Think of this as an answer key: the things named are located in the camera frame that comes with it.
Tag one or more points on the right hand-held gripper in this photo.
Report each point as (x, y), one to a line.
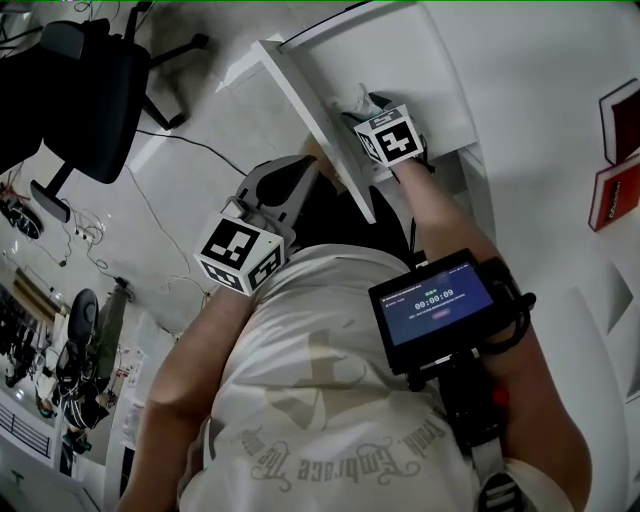
(395, 140)

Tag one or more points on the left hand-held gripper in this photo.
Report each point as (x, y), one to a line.
(240, 250)

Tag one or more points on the clear plastic item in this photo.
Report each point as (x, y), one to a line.
(359, 99)

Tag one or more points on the white drawer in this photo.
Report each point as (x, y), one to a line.
(400, 55)

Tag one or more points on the person's left forearm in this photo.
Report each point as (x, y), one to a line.
(200, 350)

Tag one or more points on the person's right forearm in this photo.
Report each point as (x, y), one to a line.
(440, 215)

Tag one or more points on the person's white shirt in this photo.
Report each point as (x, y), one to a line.
(310, 360)

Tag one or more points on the white desk with hutch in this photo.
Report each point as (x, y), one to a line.
(540, 125)

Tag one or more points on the white power strip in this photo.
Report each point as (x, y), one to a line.
(83, 234)

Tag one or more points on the black round bin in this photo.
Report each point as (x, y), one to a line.
(83, 315)

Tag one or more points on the black screen device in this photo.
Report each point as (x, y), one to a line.
(435, 310)

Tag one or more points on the black office chair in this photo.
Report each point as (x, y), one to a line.
(85, 100)

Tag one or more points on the black round stand base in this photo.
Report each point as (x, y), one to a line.
(22, 217)

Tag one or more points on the bright red book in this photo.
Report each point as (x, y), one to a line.
(620, 197)

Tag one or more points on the dark red book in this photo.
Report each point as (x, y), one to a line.
(627, 125)

